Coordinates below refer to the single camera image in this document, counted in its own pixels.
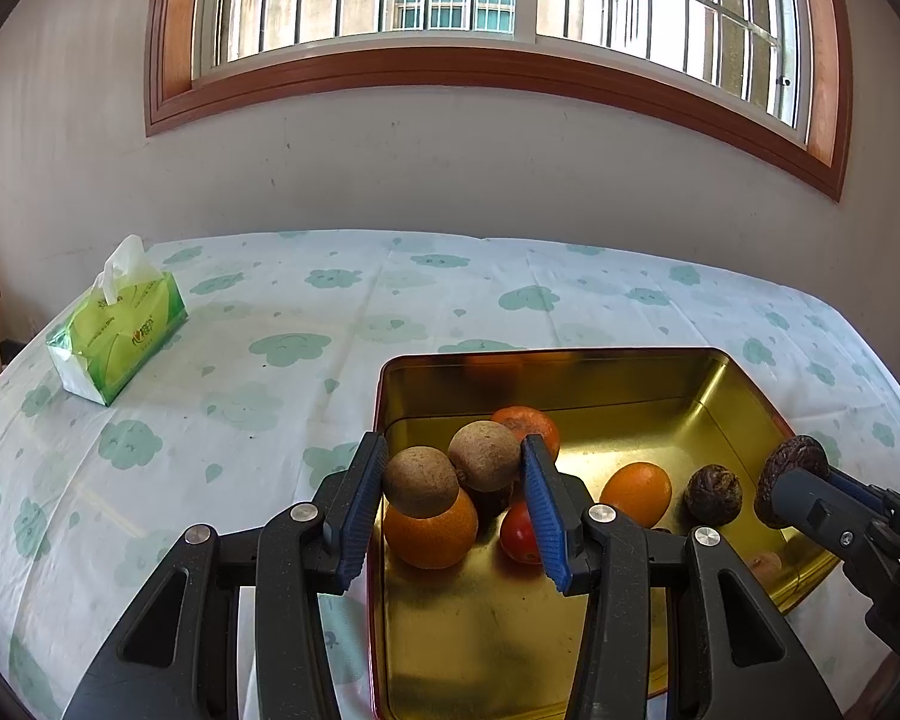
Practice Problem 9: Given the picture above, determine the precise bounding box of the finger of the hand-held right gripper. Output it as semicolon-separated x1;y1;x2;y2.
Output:
829;467;900;541
769;469;897;580

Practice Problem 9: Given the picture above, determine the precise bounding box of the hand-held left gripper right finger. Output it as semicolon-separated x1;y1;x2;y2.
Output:
521;433;845;720

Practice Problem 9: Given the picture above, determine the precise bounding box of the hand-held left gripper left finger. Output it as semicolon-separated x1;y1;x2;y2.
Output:
64;431;389;720

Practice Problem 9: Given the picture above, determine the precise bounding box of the red tomato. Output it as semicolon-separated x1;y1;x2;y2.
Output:
499;499;552;565

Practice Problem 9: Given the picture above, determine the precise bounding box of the smooth dark plum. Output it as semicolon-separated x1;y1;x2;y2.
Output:
457;476;515;518

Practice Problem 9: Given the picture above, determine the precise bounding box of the brown round fruit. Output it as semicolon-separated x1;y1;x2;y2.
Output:
448;420;522;492
746;551;785;586
383;447;460;519

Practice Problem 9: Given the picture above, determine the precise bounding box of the yellowish orange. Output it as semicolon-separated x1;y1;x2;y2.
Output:
598;461;674;530

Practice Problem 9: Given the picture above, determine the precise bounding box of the red and gold tin box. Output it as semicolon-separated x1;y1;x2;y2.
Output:
367;347;833;720

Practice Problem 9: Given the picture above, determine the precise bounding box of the white cloud print tablecloth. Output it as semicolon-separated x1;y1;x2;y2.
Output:
0;231;900;720

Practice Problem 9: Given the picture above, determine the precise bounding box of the green tissue pack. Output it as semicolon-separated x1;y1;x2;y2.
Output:
45;235;188;407

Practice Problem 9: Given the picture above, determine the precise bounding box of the wooden framed barred window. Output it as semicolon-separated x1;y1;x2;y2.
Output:
145;0;854;203

